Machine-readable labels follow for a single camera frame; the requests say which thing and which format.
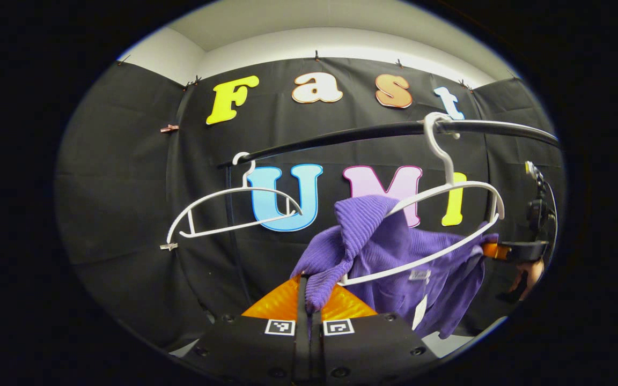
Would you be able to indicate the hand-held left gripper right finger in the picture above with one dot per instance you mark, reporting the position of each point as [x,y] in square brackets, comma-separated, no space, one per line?
[362,348]

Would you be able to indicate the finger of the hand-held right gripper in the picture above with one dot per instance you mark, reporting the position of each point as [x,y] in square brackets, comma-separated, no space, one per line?
[523,251]

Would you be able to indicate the black clothes rack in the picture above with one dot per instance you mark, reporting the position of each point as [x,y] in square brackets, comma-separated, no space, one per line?
[368,131]

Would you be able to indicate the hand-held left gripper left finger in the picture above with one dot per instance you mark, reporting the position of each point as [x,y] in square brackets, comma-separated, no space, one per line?
[255,348]

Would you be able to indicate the silver clip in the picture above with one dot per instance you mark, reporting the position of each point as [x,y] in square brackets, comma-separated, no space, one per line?
[168,246]

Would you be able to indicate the red clip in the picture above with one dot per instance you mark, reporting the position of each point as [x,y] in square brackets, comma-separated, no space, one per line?
[169,128]

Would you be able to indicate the bare white clothes hanger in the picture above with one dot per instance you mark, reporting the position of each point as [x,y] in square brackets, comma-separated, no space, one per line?
[248,176]

